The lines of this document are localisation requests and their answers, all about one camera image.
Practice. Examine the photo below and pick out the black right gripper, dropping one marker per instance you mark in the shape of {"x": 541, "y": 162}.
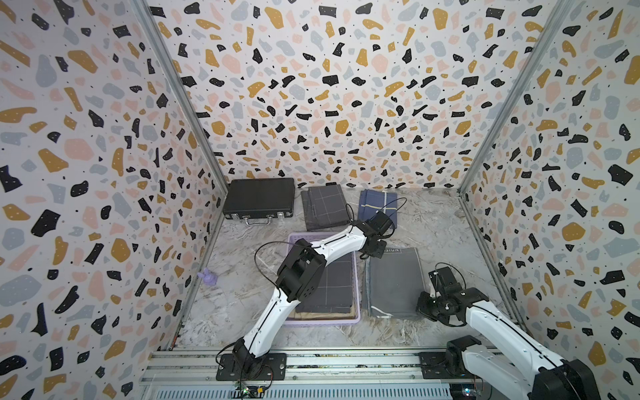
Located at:
{"x": 422, "y": 296}

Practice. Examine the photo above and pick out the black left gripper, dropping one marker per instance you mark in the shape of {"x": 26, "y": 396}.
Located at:
{"x": 381, "y": 252}

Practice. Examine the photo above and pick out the blue yellow-striped pillowcase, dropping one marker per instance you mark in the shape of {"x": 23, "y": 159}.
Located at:
{"x": 372, "y": 201}

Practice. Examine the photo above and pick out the grey Passion pillowcase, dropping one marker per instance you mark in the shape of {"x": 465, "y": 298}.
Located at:
{"x": 393, "y": 284}

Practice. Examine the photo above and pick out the dark grey gridded pillowcase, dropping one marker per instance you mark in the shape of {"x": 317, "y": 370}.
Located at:
{"x": 335, "y": 293}

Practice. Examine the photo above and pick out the grey cream tan pillowcase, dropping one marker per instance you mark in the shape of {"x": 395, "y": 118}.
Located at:
{"x": 296, "y": 316}

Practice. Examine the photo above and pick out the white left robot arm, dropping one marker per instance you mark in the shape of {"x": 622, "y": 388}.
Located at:
{"x": 299, "y": 276}

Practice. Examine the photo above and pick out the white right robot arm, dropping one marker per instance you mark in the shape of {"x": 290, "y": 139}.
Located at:
{"x": 527, "y": 370}

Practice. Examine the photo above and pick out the dark grey checked folded sheet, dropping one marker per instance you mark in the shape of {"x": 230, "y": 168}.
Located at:
{"x": 324, "y": 207}

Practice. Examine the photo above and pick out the black hard carrying case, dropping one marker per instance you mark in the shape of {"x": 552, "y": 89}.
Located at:
{"x": 259, "y": 199}

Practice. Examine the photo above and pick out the small purple toy figure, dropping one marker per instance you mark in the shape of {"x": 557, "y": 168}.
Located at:
{"x": 208, "y": 277}

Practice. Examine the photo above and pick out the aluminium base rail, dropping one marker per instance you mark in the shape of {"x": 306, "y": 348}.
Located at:
{"x": 328, "y": 373}

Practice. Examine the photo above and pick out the right aluminium corner post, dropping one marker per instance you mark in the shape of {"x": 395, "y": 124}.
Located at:
{"x": 560, "y": 11}

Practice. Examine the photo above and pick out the aluminium corner post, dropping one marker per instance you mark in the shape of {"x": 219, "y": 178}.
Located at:
{"x": 143, "y": 14}
{"x": 560, "y": 11}

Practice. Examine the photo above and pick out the left aluminium corner post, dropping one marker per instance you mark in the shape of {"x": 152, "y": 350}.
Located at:
{"x": 143, "y": 14}

